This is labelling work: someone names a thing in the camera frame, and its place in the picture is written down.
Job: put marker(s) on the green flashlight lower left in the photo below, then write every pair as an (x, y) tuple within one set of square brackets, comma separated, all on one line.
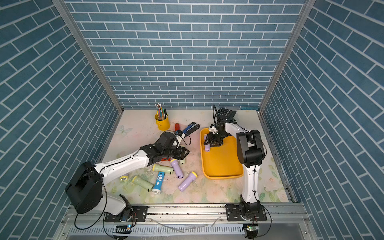
[(137, 180)]

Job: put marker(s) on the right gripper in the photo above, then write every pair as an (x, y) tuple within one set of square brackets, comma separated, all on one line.
[(211, 137)]

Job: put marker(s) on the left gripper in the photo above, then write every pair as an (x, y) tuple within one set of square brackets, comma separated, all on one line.
[(181, 153)]

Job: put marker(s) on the blue white flashlight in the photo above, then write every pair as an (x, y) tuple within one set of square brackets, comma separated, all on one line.
[(157, 189)]

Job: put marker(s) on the black calculator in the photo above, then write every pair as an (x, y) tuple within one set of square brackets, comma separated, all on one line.
[(225, 114)]

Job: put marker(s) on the green flashlight lower middle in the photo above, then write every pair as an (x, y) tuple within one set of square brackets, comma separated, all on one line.
[(164, 169)]

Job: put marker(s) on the pens in cup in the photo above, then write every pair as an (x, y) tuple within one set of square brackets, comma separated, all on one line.
[(161, 112)]

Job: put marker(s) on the blue black stapler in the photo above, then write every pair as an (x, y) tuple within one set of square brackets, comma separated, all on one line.
[(191, 128)]

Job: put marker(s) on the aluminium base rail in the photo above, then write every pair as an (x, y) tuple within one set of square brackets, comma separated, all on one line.
[(286, 221)]

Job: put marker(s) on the yellow plastic tray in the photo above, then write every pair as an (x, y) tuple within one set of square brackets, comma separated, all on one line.
[(220, 163)]

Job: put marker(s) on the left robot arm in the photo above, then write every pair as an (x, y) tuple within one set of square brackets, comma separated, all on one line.
[(87, 187)]

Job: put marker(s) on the purple flashlight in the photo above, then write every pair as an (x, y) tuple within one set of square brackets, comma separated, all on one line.
[(177, 169), (207, 146), (189, 179)]

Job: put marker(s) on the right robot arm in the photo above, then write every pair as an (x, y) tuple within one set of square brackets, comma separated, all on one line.
[(251, 151)]

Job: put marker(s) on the yellow pen cup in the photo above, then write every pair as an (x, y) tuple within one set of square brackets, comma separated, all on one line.
[(163, 125)]

